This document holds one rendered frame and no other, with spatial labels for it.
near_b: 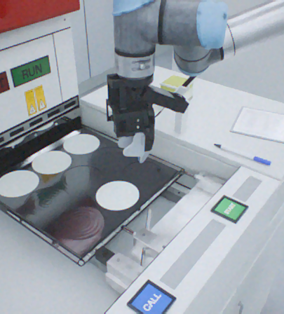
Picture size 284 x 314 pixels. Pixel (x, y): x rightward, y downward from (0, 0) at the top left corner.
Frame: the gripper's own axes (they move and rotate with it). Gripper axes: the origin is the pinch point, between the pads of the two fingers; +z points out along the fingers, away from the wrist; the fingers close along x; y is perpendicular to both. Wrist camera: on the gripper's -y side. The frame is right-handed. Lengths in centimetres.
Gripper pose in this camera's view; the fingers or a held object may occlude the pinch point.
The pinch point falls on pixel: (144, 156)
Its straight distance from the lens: 83.5
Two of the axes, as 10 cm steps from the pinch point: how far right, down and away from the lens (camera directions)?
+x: 3.5, 5.6, -7.5
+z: -0.1, 8.0, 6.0
